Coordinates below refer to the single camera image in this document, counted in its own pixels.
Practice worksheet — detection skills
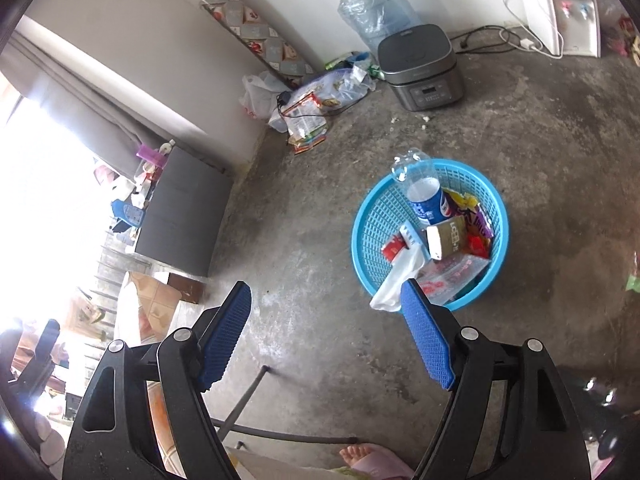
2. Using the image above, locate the large blue water jug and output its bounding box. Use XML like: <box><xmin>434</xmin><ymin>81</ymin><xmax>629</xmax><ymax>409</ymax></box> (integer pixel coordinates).
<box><xmin>337</xmin><ymin>0</ymin><xmax>423</xmax><ymax>56</ymax></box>

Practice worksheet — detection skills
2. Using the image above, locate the patterned folded board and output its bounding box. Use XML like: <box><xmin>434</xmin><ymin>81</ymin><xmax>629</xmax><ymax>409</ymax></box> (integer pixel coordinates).
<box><xmin>200</xmin><ymin>0</ymin><xmax>316</xmax><ymax>88</ymax></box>

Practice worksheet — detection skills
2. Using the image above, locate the blue plastic mesh basket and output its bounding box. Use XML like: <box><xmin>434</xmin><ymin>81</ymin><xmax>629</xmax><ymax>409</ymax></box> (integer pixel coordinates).
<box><xmin>351</xmin><ymin>158</ymin><xmax>511</xmax><ymax>313</ymax></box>

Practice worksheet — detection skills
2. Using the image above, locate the person's foot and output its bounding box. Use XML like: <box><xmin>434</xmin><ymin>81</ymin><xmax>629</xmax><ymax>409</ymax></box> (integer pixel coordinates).
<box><xmin>339</xmin><ymin>442</ymin><xmax>396</xmax><ymax>480</ymax></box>

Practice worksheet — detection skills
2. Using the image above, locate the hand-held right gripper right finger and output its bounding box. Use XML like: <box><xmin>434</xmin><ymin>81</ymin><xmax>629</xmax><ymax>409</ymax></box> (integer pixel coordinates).
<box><xmin>400</xmin><ymin>277</ymin><xmax>593</xmax><ymax>480</ymax></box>

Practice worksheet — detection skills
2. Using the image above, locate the grey cabinet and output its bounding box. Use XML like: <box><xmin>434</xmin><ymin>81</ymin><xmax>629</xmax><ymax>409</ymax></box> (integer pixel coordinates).
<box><xmin>134</xmin><ymin>147</ymin><xmax>236</xmax><ymax>278</ymax></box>

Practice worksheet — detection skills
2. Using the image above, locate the purple cup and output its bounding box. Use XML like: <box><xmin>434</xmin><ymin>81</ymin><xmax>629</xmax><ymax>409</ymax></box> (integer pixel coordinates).
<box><xmin>136</xmin><ymin>142</ymin><xmax>168</xmax><ymax>168</ymax></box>

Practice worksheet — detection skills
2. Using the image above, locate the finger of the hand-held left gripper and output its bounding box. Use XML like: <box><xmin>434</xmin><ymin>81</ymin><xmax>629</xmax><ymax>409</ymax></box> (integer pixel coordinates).
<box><xmin>15</xmin><ymin>317</ymin><xmax>62</xmax><ymax>398</ymax></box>

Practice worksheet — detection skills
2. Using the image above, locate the black metal chair frame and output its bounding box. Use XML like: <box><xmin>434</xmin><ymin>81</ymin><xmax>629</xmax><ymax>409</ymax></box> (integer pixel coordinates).
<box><xmin>210</xmin><ymin>365</ymin><xmax>361</xmax><ymax>448</ymax></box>

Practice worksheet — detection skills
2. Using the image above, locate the grey curtain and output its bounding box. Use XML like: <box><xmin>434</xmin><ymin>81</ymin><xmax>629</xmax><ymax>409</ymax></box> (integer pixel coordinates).
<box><xmin>0</xmin><ymin>15</ymin><xmax>236</xmax><ymax>181</ymax></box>

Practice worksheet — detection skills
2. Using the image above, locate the clear bag with red print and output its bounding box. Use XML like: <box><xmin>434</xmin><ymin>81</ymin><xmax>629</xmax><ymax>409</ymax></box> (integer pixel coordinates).
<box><xmin>415</xmin><ymin>252</ymin><xmax>493</xmax><ymax>306</ymax></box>

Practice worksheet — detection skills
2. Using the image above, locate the pile of food packets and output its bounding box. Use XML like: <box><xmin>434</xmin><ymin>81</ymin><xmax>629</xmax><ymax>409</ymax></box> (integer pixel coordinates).
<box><xmin>267</xmin><ymin>50</ymin><xmax>386</xmax><ymax>156</ymax></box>

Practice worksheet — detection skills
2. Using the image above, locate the small colourful toys pile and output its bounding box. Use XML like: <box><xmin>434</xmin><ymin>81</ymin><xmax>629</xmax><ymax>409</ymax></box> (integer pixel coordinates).
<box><xmin>607</xmin><ymin>12</ymin><xmax>640</xmax><ymax>66</ymax></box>

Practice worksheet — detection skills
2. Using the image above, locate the orange snack packet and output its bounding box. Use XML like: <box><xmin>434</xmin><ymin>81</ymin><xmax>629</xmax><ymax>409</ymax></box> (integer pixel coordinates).
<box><xmin>462</xmin><ymin>234</ymin><xmax>493</xmax><ymax>260</ymax></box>

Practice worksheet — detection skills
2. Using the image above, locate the red white packet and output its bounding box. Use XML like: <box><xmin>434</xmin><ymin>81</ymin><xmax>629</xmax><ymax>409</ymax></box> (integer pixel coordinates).
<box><xmin>381</xmin><ymin>234</ymin><xmax>408</xmax><ymax>261</ymax></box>

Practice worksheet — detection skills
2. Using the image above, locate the clear plastic bottle blue label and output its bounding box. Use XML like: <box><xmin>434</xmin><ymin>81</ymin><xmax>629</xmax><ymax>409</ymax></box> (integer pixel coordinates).
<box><xmin>391</xmin><ymin>147</ymin><xmax>453</xmax><ymax>227</ymax></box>

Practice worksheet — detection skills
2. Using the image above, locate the white water dispenser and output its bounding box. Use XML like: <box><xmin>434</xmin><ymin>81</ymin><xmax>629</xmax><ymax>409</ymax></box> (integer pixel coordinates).
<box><xmin>515</xmin><ymin>0</ymin><xmax>602</xmax><ymax>58</ymax></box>

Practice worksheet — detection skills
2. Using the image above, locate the black power cable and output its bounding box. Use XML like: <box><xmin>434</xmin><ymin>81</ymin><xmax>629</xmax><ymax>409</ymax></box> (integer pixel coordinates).
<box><xmin>447</xmin><ymin>24</ymin><xmax>523</xmax><ymax>55</ymax></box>

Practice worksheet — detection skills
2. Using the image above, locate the blue detergent bottle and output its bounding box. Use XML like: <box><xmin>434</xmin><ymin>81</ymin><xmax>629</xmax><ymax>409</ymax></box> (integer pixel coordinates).
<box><xmin>111</xmin><ymin>199</ymin><xmax>146</xmax><ymax>228</ymax></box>

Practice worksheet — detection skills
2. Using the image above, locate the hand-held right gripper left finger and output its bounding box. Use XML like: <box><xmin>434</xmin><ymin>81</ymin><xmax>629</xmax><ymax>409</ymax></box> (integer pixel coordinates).
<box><xmin>61</xmin><ymin>280</ymin><xmax>253</xmax><ymax>480</ymax></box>

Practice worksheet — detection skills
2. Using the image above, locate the small cream cardboard box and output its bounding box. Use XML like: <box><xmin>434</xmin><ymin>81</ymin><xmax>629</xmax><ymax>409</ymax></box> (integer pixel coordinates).
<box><xmin>425</xmin><ymin>217</ymin><xmax>473</xmax><ymax>261</ymax></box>

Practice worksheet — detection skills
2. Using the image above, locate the grey rice cooker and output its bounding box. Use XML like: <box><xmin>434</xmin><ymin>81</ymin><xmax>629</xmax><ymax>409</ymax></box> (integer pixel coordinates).
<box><xmin>376</xmin><ymin>24</ymin><xmax>466</xmax><ymax>110</ymax></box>

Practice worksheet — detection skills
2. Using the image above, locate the white blue-striped small pack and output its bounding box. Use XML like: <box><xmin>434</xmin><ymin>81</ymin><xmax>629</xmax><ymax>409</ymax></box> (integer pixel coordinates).
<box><xmin>398</xmin><ymin>222</ymin><xmax>421</xmax><ymax>251</ymax></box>

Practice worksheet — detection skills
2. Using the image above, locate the crumpled white plastic bag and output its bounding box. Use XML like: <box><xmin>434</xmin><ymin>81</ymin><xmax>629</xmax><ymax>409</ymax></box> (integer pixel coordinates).
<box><xmin>239</xmin><ymin>71</ymin><xmax>286</xmax><ymax>121</ymax></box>

